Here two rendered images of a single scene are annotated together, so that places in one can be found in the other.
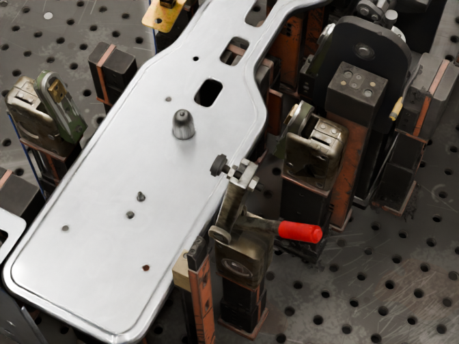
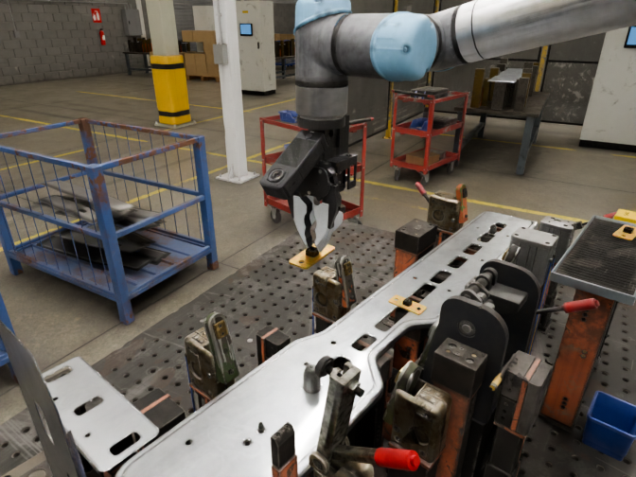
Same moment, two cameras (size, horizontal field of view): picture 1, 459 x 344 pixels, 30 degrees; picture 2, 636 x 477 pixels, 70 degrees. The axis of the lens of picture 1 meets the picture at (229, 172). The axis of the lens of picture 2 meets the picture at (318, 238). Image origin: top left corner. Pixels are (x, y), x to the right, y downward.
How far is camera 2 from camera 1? 50 cm
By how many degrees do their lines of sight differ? 37
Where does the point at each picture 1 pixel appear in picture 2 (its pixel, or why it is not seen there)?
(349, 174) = (451, 460)
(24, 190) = (172, 411)
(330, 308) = not seen: outside the picture
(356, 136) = (459, 411)
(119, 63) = (276, 339)
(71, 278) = not seen: outside the picture
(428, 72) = (523, 363)
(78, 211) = (205, 431)
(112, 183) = (241, 414)
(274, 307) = not seen: outside the picture
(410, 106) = (508, 395)
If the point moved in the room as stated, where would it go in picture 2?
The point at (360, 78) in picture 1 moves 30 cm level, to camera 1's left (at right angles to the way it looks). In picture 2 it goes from (463, 349) to (282, 326)
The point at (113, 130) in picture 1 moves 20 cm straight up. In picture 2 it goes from (256, 378) to (250, 285)
